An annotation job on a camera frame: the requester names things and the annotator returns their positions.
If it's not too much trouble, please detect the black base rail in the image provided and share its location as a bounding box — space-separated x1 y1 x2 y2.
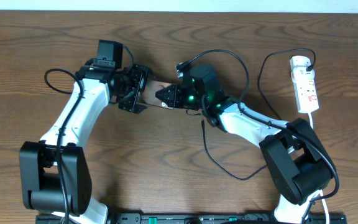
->
35 213 347 224

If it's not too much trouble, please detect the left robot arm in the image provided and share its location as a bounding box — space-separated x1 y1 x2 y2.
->
19 58 153 223

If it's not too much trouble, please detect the white power strip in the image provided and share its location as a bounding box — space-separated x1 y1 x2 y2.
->
291 67 319 114

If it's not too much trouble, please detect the white charger adapter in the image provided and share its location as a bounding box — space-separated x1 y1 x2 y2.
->
290 55 311 70

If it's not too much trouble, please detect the white power strip cord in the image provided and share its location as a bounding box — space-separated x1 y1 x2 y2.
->
307 112 331 224

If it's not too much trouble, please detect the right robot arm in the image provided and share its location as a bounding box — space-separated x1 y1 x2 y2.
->
155 64 339 223

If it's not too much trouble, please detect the black charger cable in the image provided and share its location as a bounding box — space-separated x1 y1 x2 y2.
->
185 48 317 182

